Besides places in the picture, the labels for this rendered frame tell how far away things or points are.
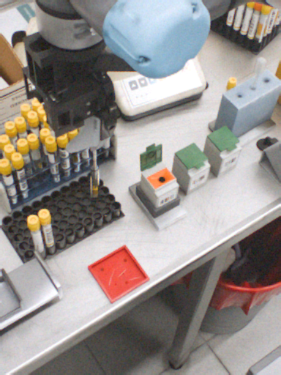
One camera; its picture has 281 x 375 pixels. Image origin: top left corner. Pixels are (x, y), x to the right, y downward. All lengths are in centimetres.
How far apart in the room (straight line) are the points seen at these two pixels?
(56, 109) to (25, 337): 35
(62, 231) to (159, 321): 94
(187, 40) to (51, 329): 50
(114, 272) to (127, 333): 90
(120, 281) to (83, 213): 12
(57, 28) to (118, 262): 42
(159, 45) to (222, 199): 53
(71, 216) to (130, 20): 49
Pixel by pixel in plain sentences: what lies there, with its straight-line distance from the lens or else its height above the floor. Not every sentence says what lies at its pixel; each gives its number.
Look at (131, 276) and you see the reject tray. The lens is 87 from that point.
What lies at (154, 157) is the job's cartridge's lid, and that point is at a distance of 87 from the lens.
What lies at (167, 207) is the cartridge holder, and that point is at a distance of 90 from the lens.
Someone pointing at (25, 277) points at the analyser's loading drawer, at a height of 91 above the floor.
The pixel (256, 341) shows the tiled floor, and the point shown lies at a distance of 180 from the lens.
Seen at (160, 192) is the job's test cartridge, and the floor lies 95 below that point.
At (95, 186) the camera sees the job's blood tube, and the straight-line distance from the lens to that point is 87.
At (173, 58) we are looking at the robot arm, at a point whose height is 134.
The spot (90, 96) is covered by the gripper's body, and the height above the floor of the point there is 118.
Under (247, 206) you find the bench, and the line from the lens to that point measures 95.
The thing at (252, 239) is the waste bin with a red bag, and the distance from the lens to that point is 168.
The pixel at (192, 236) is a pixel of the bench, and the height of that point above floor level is 88.
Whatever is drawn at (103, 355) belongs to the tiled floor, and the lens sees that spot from 174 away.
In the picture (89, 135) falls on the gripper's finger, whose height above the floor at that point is 110.
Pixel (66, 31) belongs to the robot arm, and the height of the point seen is 128.
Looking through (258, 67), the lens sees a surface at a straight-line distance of 93.
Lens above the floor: 167
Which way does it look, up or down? 57 degrees down
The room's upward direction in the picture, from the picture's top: 5 degrees clockwise
